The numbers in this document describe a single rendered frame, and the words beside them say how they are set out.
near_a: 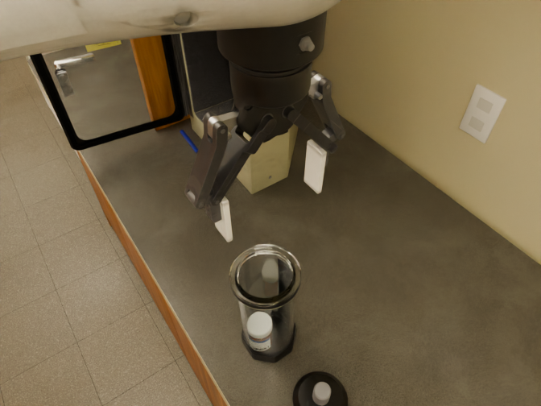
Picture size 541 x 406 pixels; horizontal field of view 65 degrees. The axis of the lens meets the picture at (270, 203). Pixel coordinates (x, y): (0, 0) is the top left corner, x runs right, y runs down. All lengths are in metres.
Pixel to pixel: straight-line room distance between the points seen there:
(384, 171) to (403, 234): 0.21
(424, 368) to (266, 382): 0.29
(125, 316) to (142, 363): 0.24
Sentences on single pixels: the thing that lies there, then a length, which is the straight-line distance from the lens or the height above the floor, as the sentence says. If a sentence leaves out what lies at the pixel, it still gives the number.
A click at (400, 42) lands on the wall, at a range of 1.12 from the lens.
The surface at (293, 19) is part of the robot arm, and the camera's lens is 0.20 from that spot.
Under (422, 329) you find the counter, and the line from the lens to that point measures 0.89.
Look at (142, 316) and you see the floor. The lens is 1.99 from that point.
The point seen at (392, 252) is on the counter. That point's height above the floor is 0.94.
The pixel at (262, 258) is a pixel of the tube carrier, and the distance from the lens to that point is 0.68.
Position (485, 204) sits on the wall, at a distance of 1.12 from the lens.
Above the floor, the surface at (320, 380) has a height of 0.98.
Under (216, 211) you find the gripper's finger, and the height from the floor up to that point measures 1.36.
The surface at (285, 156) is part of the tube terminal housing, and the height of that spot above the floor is 1.02.
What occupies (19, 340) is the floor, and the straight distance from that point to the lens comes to 2.14.
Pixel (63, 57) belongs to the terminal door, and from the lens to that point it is 1.07.
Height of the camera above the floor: 1.70
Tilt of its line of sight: 48 degrees down
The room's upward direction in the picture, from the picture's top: straight up
